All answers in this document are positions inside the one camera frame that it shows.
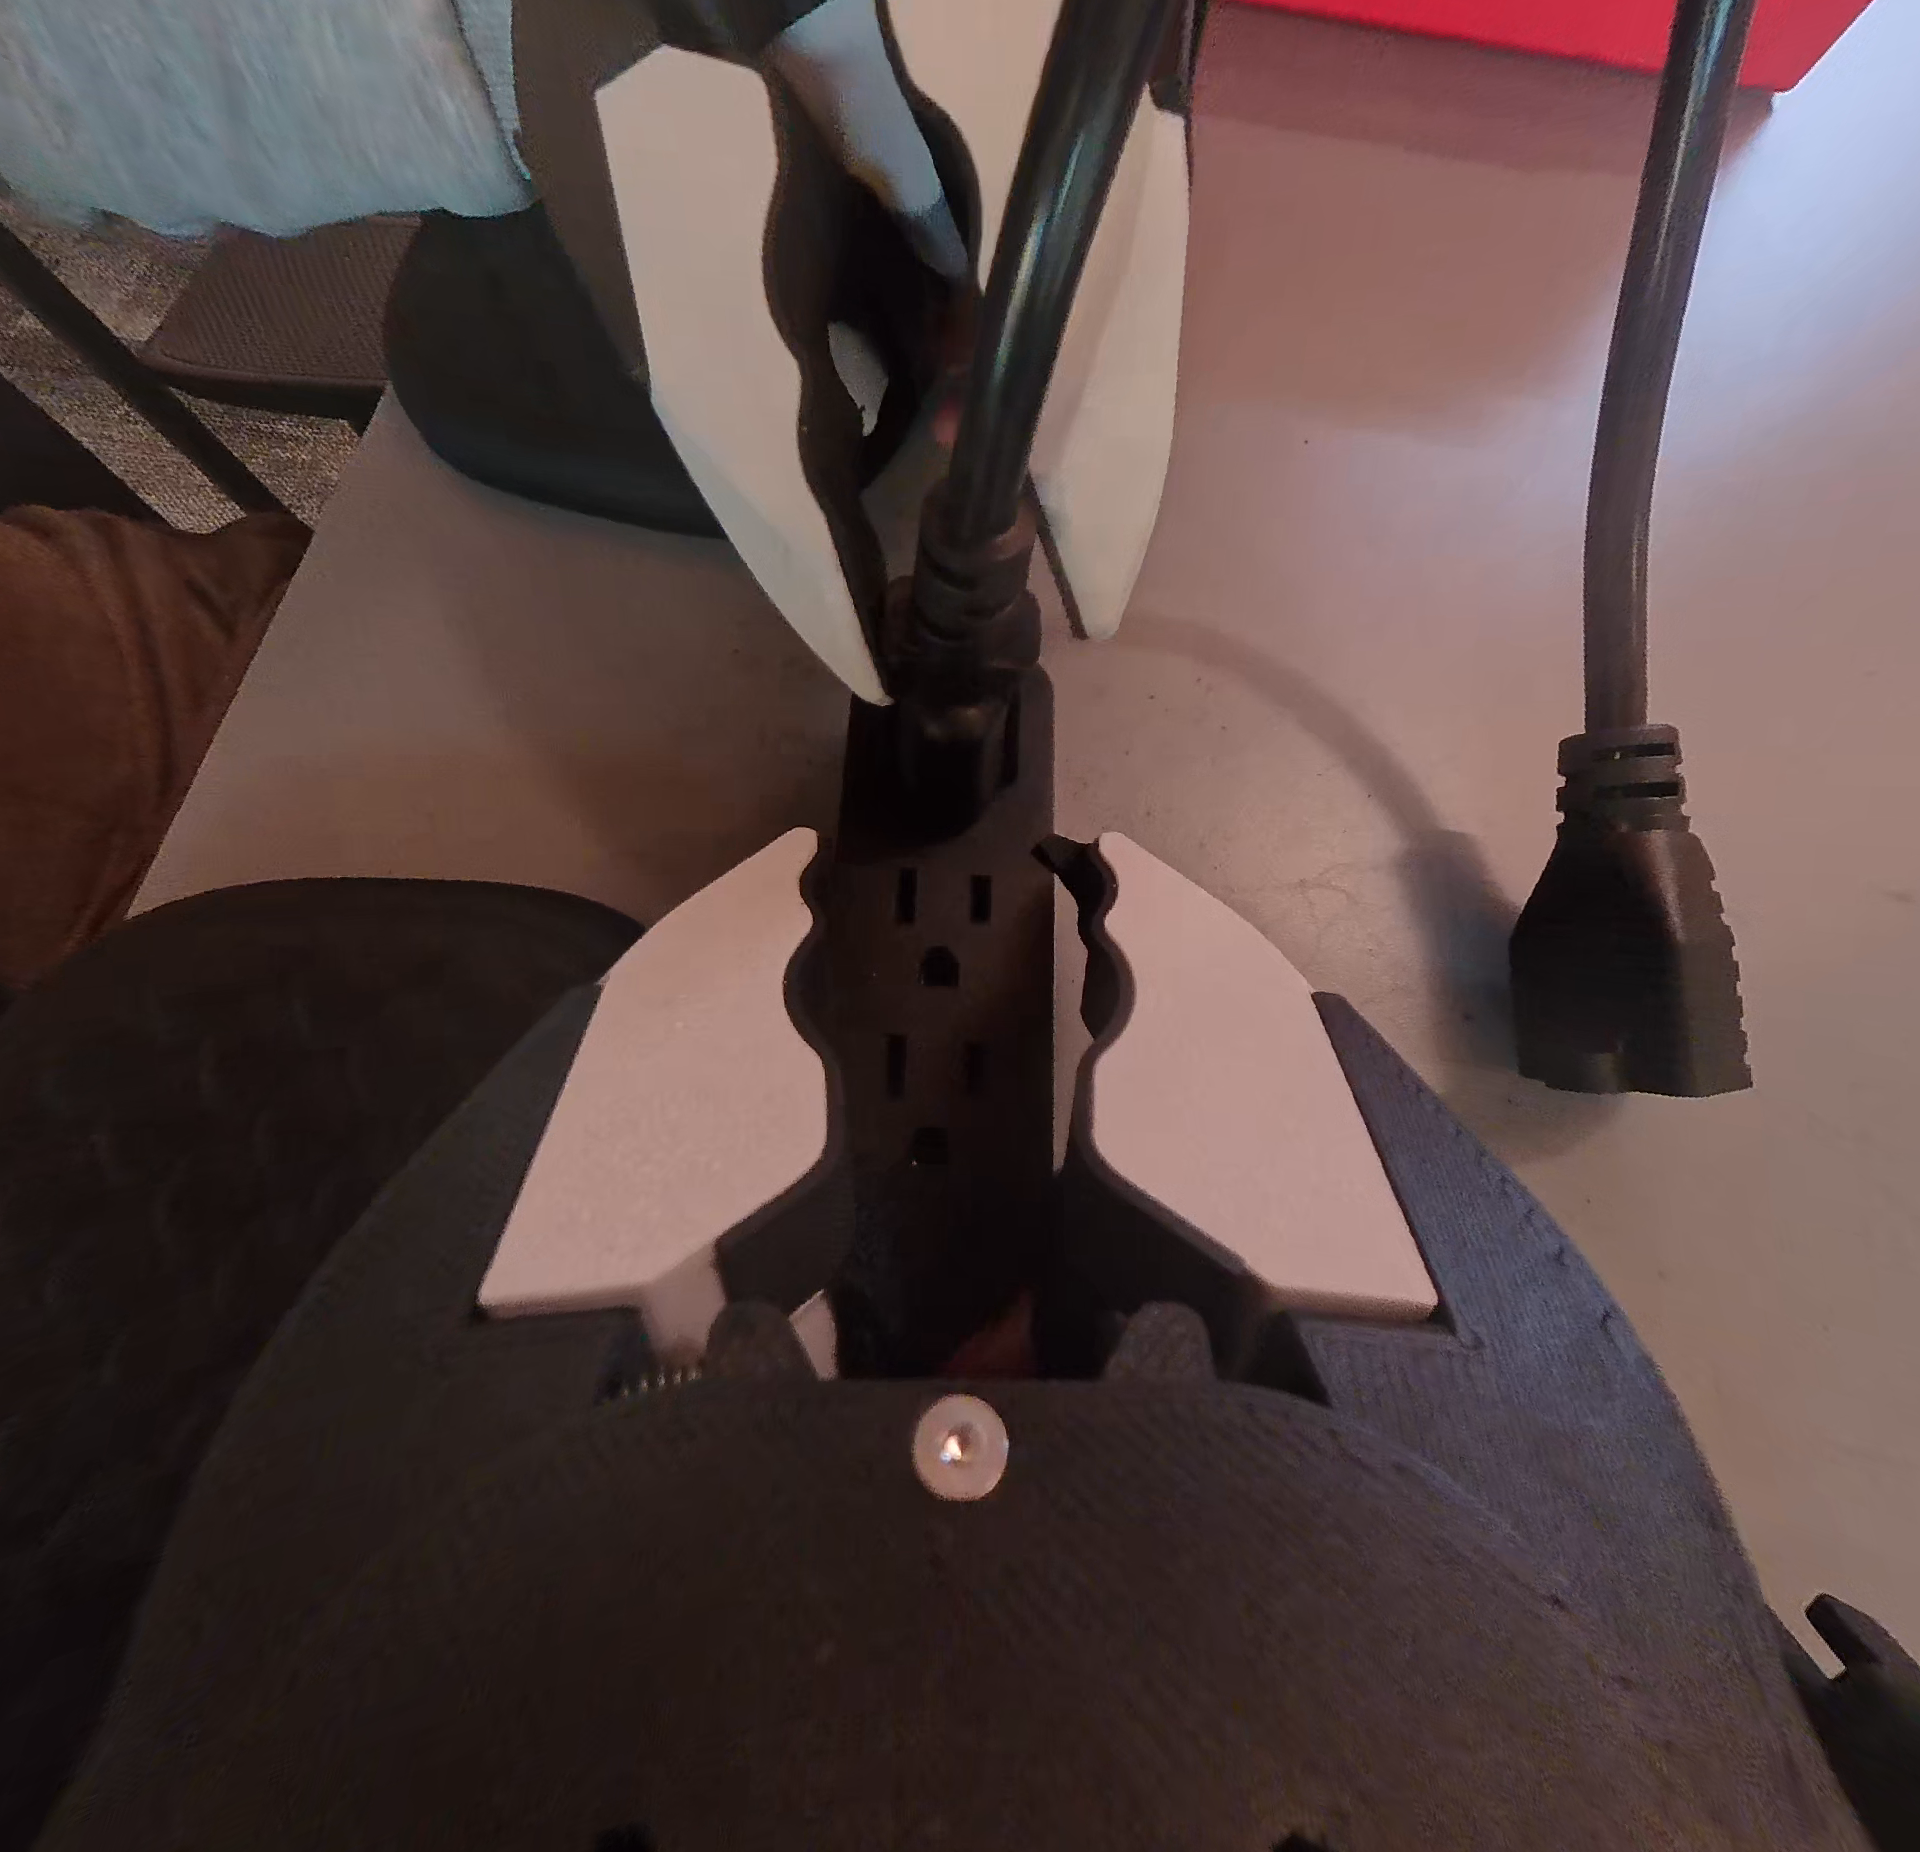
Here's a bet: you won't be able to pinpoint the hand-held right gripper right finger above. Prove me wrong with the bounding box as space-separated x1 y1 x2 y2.
1044 830 1440 1320

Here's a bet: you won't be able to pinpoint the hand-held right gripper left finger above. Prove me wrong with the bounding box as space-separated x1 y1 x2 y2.
477 828 865 1336

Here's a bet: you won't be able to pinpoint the black power plug with cable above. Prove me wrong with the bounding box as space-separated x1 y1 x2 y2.
878 0 1223 841

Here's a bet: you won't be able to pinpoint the black extension cord socket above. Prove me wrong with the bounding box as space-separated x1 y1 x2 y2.
1512 0 1788 1100

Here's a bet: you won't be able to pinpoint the person's left forearm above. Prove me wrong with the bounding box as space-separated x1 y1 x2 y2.
0 0 529 241

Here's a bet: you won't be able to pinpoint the person's brown trousers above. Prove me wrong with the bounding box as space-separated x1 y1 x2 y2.
0 509 308 990

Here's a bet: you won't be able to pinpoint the grey mesh chair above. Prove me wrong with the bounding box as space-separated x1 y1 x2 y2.
0 210 395 533

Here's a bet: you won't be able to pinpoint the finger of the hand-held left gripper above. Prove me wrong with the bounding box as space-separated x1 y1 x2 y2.
884 0 1197 644
594 13 909 711

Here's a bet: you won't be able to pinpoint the black plastic object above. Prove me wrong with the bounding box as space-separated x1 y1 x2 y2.
1781 1590 1920 1852

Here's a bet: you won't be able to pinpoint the black power strip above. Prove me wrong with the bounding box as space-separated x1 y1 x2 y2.
832 674 1082 1380

